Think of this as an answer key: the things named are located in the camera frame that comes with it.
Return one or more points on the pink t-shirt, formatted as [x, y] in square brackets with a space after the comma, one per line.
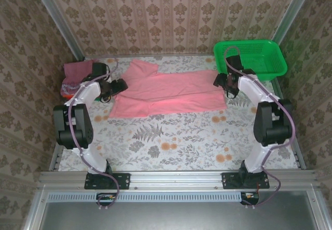
[168, 90]

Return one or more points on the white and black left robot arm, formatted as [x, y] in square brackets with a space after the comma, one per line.
[77, 126]

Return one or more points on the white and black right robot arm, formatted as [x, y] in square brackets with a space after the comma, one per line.
[269, 129]

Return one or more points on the green folded t-shirt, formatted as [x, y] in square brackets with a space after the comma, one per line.
[98, 99]

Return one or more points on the green plastic basket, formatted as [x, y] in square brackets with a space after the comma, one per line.
[262, 56]

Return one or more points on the orange folded t-shirt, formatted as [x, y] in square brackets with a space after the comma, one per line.
[68, 95]

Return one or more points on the floral table cloth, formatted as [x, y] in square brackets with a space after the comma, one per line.
[207, 147]

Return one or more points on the black electronics box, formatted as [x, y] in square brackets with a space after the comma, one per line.
[250, 197]
[106, 197]

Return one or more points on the grey metal sheet panel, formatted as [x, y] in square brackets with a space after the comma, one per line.
[168, 217]

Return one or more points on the aluminium frame post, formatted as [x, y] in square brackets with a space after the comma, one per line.
[59, 20]
[291, 12]

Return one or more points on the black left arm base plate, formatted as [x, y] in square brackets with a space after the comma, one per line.
[122, 180]

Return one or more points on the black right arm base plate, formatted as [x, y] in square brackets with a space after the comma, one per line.
[230, 180]

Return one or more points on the aluminium table side rail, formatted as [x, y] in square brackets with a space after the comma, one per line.
[54, 160]
[298, 152]

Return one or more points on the aluminium mounting rail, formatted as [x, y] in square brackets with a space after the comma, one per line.
[176, 179]

